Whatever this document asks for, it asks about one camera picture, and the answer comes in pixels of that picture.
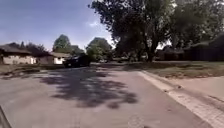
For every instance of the grass lawn with trees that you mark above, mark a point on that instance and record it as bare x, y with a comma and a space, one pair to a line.
180, 68

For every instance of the broad green tree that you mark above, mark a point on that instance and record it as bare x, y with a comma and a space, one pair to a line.
98, 48

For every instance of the dark vehicle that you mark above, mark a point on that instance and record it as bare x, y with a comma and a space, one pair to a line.
77, 61

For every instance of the low white-walled house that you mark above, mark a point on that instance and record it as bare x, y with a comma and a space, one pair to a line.
56, 58

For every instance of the grey asphalt road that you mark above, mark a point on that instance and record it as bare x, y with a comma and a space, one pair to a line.
83, 100

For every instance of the large dark tree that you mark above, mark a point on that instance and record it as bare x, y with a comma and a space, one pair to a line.
136, 23

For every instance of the large leafy tree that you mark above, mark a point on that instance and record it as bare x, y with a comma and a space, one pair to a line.
196, 20

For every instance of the pale concrete gutter strip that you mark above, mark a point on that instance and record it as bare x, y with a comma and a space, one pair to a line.
186, 100

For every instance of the pale concrete driveway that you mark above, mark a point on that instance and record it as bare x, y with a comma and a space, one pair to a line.
206, 85

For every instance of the house with brown roof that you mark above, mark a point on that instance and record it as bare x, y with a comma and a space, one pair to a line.
16, 56

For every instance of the tall round green tree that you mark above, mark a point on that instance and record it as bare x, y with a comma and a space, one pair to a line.
61, 42

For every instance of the group of dark trees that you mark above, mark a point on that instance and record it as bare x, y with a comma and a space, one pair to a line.
31, 47

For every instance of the grass lawn before houses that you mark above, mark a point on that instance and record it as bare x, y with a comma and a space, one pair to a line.
20, 69

